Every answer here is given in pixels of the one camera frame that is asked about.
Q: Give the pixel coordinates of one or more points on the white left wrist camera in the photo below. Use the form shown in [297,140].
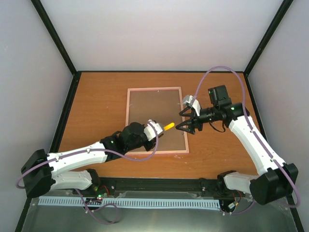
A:
[152,130]

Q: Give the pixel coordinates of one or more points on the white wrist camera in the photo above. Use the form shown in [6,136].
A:
[152,130]
[190,102]

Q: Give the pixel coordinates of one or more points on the yellow handled screwdriver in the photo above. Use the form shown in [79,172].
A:
[169,126]

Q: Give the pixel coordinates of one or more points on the black corner post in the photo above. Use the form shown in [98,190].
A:
[53,34]
[278,17]

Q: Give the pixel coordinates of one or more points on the black left corner post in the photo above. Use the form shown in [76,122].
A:
[53,34]

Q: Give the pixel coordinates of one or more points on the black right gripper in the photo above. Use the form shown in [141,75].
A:
[193,118]

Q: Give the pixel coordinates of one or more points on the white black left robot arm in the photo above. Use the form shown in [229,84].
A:
[44,172]

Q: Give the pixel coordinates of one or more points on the black right corner post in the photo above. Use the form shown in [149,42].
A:
[278,17]

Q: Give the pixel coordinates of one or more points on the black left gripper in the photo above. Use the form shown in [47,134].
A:
[148,147]

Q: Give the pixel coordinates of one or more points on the pink picture frame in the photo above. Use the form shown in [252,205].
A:
[161,104]

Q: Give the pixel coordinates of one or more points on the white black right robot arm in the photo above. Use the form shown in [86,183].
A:
[276,179]

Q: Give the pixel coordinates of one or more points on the light blue slotted cable duct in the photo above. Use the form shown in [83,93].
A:
[133,203]

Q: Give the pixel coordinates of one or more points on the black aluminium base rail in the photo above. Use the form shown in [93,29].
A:
[203,187]

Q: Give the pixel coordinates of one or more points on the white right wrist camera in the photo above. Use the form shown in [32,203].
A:
[190,102]

